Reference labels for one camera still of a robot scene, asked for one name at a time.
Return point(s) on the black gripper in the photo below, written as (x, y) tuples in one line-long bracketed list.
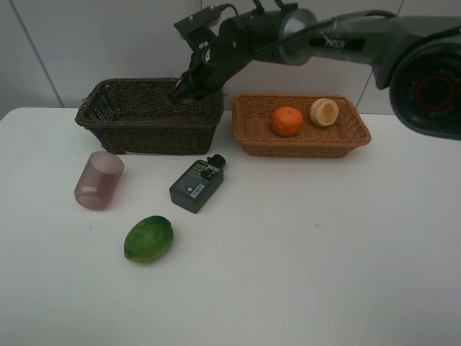
[(212, 65)]

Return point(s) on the orange mandarin fruit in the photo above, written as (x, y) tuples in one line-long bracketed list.
[(287, 121)]

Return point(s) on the green lime fruit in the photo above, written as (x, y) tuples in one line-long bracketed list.
[(149, 240)]

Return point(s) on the pink bottle white cap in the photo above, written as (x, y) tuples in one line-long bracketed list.
[(190, 101)]

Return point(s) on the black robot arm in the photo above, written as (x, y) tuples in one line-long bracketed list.
[(389, 44)]

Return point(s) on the dark brown wicker basket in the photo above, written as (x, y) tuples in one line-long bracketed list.
[(138, 116)]

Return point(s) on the orange wicker basket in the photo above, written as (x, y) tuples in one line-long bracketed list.
[(252, 117)]

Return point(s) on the dark grey flat bottle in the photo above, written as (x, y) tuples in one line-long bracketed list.
[(195, 187)]

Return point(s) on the purple translucent plastic cup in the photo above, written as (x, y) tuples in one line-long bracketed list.
[(98, 181)]

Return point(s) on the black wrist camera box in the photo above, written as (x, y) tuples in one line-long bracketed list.
[(196, 28)]

